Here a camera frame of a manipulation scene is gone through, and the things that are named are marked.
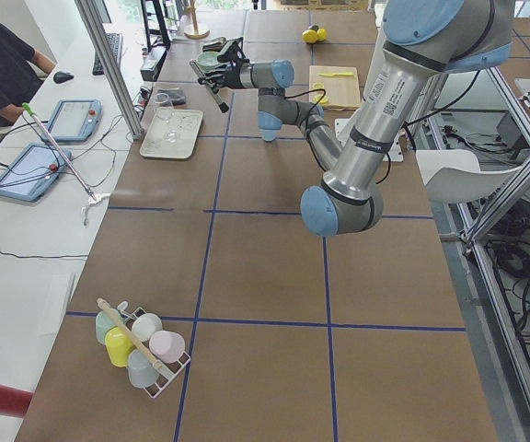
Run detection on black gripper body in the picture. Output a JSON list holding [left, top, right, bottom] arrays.
[[205, 38, 250, 91]]

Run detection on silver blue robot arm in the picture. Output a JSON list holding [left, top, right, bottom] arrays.
[[190, 1, 514, 237]]

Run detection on light blue plastic cup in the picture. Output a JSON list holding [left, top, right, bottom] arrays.
[[260, 129, 279, 143]]

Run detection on stacked lemon slices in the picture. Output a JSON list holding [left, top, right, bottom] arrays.
[[310, 82, 328, 105]]

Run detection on whole yellow lemon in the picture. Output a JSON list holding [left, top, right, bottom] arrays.
[[315, 28, 327, 42]]

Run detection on white cup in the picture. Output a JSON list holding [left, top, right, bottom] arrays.
[[132, 313, 163, 343]]

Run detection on pink cup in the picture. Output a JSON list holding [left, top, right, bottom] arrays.
[[149, 330, 186, 363]]

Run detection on mint green cup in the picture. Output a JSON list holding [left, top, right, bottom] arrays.
[[95, 310, 116, 345]]

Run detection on yellow cup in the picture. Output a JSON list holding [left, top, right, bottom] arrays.
[[104, 327, 135, 367]]

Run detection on grey blue cup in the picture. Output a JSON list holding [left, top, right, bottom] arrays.
[[127, 349, 158, 389]]

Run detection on green bowl with ice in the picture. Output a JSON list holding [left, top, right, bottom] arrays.
[[197, 51, 224, 73]]

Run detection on metal muddler stick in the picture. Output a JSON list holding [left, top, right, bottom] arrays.
[[190, 60, 229, 113]]

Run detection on metal ice scoop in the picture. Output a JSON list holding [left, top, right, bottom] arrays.
[[202, 37, 235, 52]]

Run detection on dark grey sponge cloth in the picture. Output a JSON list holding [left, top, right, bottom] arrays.
[[158, 87, 187, 106]]

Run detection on clear wine glass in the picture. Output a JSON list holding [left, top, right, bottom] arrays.
[[153, 93, 179, 143]]

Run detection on cream serving tray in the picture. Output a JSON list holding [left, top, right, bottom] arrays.
[[140, 110, 203, 160]]

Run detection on wooden mug tree stand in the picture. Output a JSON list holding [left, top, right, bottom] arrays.
[[183, 0, 210, 40]]

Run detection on black box device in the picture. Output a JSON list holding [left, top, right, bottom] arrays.
[[140, 46, 167, 82]]

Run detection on wooden cutting board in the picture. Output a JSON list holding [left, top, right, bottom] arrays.
[[309, 65, 362, 111]]

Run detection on yellow plastic knife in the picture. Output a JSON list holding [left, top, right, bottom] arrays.
[[317, 71, 355, 78]]

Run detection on black keyboard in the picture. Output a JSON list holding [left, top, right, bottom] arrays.
[[91, 32, 124, 77]]

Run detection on blue teach pendant far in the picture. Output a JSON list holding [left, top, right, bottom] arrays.
[[46, 99, 102, 144]]

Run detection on blue teach pendant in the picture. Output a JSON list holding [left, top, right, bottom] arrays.
[[0, 144, 66, 203], [46, 99, 102, 144]]

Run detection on black computer mouse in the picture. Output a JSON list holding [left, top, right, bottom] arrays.
[[52, 71, 74, 84]]

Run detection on pink metal straw rod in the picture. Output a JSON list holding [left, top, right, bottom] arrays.
[[22, 102, 104, 205]]

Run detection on blue teach pendant near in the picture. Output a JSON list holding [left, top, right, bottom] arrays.
[[0, 144, 66, 203]]

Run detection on white plastic chair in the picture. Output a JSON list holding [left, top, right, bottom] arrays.
[[416, 149, 523, 204]]

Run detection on aluminium frame post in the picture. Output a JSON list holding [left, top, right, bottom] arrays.
[[75, 0, 144, 140]]

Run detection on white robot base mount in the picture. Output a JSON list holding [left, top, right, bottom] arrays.
[[333, 117, 405, 163]]

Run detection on white wire cup rack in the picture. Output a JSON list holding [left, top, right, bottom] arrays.
[[97, 298, 190, 399]]

